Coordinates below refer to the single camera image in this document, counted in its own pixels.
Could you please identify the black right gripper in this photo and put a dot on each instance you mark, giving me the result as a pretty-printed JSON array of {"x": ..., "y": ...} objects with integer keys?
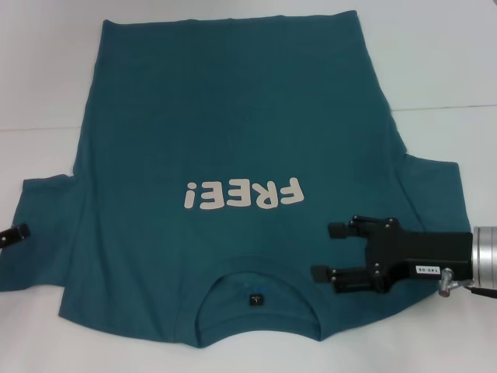
[{"x": 427, "y": 248}]

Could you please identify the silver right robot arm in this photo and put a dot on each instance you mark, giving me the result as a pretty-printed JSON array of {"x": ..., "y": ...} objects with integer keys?
[{"x": 485, "y": 256}]

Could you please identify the teal T-shirt with FREE print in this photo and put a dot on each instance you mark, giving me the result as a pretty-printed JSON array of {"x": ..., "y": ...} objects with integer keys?
[{"x": 248, "y": 116}]

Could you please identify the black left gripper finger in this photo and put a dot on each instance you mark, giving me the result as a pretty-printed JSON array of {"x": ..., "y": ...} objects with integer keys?
[{"x": 17, "y": 232}]

